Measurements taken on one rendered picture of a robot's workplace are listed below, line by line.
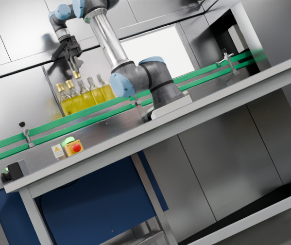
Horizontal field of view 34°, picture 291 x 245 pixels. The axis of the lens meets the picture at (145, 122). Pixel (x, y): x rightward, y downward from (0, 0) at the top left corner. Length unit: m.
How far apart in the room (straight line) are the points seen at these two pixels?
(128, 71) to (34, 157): 0.62
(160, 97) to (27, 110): 0.87
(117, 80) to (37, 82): 0.78
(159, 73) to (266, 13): 1.10
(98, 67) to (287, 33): 1.16
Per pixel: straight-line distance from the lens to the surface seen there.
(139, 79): 2.09
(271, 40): 2.99
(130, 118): 2.49
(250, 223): 2.17
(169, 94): 2.11
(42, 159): 2.33
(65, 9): 2.60
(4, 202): 2.31
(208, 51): 3.19
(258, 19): 3.00
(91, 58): 2.83
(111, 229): 2.40
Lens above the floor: 0.60
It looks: 4 degrees up
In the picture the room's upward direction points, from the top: 24 degrees counter-clockwise
